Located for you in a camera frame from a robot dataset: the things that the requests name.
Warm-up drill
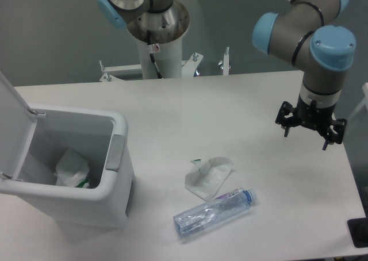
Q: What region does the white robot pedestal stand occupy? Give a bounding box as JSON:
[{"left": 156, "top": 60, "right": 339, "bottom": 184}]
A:
[{"left": 99, "top": 39, "right": 204, "bottom": 82}]

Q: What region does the white frame at right edge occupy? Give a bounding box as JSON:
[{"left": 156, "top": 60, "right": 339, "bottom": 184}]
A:
[{"left": 344, "top": 83, "right": 367, "bottom": 136}]

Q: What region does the black cable on pedestal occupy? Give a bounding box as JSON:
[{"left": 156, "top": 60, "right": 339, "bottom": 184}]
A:
[{"left": 145, "top": 29, "right": 164, "bottom": 79}]

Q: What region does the clear plastic water bottle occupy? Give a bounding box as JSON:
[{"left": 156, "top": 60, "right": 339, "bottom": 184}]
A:
[{"left": 173, "top": 187, "right": 258, "bottom": 239}]

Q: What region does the black device at table edge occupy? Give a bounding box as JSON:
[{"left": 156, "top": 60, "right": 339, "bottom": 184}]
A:
[{"left": 347, "top": 217, "right": 368, "bottom": 248}]

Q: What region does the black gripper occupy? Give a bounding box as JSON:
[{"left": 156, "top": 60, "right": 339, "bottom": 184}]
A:
[{"left": 275, "top": 96, "right": 347, "bottom": 151}]

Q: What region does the white plastic trash can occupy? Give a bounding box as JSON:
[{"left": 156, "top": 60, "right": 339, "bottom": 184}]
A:
[{"left": 1, "top": 76, "right": 135, "bottom": 228}]

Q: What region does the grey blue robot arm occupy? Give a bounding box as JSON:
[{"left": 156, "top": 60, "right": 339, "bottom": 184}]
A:
[{"left": 97, "top": 0, "right": 356, "bottom": 145}]

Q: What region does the white plastic pouch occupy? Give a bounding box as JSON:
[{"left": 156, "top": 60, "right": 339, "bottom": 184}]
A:
[{"left": 185, "top": 157, "right": 233, "bottom": 201}]

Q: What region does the white wrapper in bin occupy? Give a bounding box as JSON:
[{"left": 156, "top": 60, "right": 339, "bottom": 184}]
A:
[{"left": 55, "top": 148, "right": 90, "bottom": 188}]

